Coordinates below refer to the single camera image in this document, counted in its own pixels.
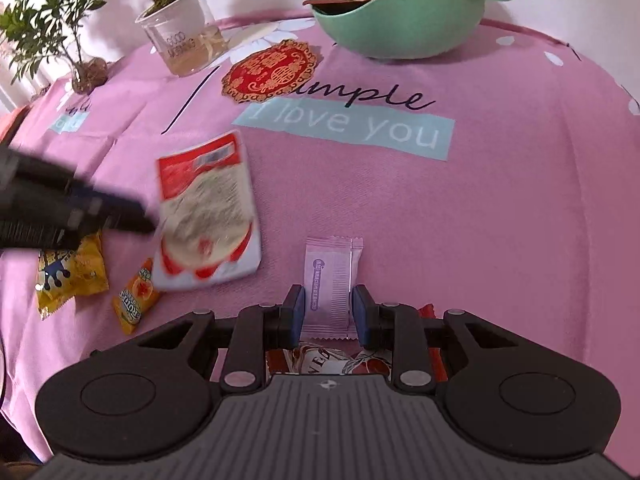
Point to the leafy plant in glass jar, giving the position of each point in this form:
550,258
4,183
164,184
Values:
91,77

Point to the yellow snack packet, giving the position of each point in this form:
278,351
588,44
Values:
75,272

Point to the red gold ornate paper cutout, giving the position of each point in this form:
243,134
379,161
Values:
270,72

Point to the pink printed tablecloth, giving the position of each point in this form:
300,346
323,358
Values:
450,210

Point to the dark brown snack packet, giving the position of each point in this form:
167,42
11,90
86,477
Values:
334,3

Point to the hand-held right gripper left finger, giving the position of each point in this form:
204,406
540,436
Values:
296,310

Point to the red printed snack packet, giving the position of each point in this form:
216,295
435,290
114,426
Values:
325,360

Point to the leafy plant in clear cup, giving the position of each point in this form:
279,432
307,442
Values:
180,35

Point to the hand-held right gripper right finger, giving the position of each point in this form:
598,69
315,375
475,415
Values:
359,312

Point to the large white red snack packet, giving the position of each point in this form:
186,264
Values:
210,210

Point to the green plastic bowl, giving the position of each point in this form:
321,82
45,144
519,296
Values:
400,30

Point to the small orange snack packet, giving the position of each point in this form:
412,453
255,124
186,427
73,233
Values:
136,294

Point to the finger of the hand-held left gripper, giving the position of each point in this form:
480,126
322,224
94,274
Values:
70,187
60,232

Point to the lilac snack packet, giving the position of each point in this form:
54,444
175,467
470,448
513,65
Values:
327,280

